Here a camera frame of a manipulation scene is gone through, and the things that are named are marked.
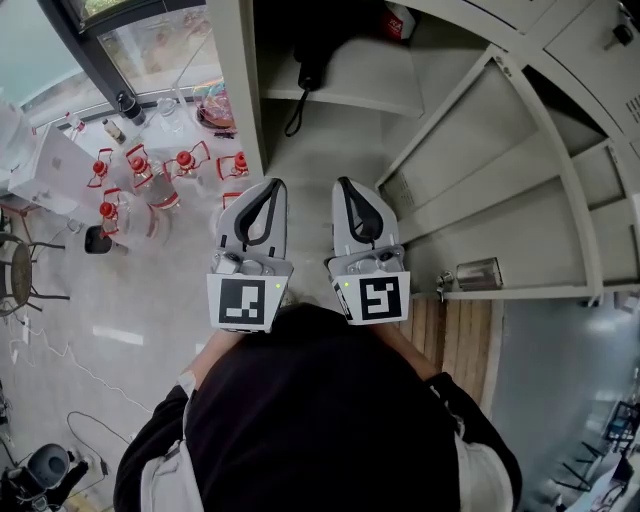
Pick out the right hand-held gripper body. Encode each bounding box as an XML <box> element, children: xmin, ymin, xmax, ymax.
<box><xmin>323</xmin><ymin>243</ymin><xmax>413</xmax><ymax>327</ymax></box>

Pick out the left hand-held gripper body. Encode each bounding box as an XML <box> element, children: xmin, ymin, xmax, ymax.
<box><xmin>205</xmin><ymin>246</ymin><xmax>295</xmax><ymax>335</ymax></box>

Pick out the grey metal locker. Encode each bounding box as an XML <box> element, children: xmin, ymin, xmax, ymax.
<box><xmin>206</xmin><ymin>0</ymin><xmax>640</xmax><ymax>309</ymax></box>

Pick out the black umbrella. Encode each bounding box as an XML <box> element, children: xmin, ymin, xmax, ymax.
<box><xmin>284</xmin><ymin>14</ymin><xmax>366</xmax><ymax>138</ymax></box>

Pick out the person's right forearm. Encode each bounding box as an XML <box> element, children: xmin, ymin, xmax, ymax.
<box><xmin>386</xmin><ymin>318</ymin><xmax>442</xmax><ymax>382</ymax></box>

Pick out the person's left forearm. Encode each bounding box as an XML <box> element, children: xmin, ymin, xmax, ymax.
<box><xmin>191</xmin><ymin>325</ymin><xmax>237</xmax><ymax>387</ymax></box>

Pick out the open grey locker door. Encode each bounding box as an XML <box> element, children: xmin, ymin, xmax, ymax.
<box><xmin>374</xmin><ymin>43</ymin><xmax>607</xmax><ymax>302</ymax></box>
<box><xmin>568</xmin><ymin>138</ymin><xmax>640</xmax><ymax>292</ymax></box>

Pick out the group of red-capped water bottles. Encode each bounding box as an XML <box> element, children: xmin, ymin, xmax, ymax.
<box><xmin>86</xmin><ymin>139</ymin><xmax>251</xmax><ymax>246</ymax></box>

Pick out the silver door latch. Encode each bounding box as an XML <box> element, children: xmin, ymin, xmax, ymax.
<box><xmin>434</xmin><ymin>256</ymin><xmax>504</xmax><ymax>304</ymax></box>

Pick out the wooden slat pallet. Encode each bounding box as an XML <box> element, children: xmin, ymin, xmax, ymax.
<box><xmin>398</xmin><ymin>296</ymin><xmax>504</xmax><ymax>422</ymax></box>

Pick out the colourful round bowl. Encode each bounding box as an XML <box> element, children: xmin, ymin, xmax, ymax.
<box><xmin>191</xmin><ymin>81</ymin><xmax>237</xmax><ymax>135</ymax></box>

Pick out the clear glass pitcher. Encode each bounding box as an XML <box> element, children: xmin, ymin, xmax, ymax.
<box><xmin>156</xmin><ymin>96</ymin><xmax>187</xmax><ymax>137</ymax></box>

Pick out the person's black shirt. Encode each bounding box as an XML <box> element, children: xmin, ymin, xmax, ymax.
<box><xmin>113</xmin><ymin>303</ymin><xmax>524</xmax><ymax>512</ymax></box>

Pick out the black square floor device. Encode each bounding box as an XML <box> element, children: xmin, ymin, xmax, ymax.
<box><xmin>83</xmin><ymin>224</ymin><xmax>114</xmax><ymax>256</ymax></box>

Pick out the small brown liquid bottle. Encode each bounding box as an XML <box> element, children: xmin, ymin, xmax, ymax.
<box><xmin>101</xmin><ymin>117</ymin><xmax>128</xmax><ymax>146</ymax></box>

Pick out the black drink bottle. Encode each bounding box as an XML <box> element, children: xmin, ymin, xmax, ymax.
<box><xmin>115</xmin><ymin>90</ymin><xmax>148</xmax><ymax>127</ymax></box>

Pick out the clear spray bottle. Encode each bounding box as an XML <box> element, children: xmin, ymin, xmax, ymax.
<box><xmin>64</xmin><ymin>111</ymin><xmax>89</xmax><ymax>144</ymax></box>

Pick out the white cardboard box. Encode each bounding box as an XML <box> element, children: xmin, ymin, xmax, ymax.
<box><xmin>6</xmin><ymin>123</ymin><xmax>95</xmax><ymax>217</ymax></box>

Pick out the red white box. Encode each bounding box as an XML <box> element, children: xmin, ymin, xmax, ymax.
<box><xmin>381</xmin><ymin>1</ymin><xmax>417</xmax><ymax>42</ymax></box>

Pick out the black round metal stool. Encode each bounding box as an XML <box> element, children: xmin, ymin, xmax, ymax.
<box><xmin>0</xmin><ymin>231</ymin><xmax>72</xmax><ymax>319</ymax></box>

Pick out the grey round appliance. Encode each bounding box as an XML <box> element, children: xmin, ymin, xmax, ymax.
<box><xmin>26</xmin><ymin>443</ymin><xmax>72</xmax><ymax>489</ymax></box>

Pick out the black chair base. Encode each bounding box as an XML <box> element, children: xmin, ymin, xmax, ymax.
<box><xmin>558</xmin><ymin>438</ymin><xmax>607</xmax><ymax>495</ymax></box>

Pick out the black tripod equipment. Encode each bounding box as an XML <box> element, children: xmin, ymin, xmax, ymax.
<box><xmin>0</xmin><ymin>458</ymin><xmax>90</xmax><ymax>512</ymax></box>

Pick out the white floor cable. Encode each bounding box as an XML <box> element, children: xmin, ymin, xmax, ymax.
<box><xmin>8</xmin><ymin>318</ymin><xmax>155</xmax><ymax>417</ymax></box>

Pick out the white shoulder strap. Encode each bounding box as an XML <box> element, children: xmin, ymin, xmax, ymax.
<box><xmin>451</xmin><ymin>433</ymin><xmax>512</xmax><ymax>512</ymax></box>
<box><xmin>139</xmin><ymin>369</ymin><xmax>204</xmax><ymax>512</ymax></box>

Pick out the black floor cable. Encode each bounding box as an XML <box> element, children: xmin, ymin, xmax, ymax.
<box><xmin>66</xmin><ymin>410</ymin><xmax>135</xmax><ymax>452</ymax></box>

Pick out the black window frame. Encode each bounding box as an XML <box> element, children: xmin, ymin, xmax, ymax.
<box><xmin>37</xmin><ymin>0</ymin><xmax>212</xmax><ymax>102</ymax></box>

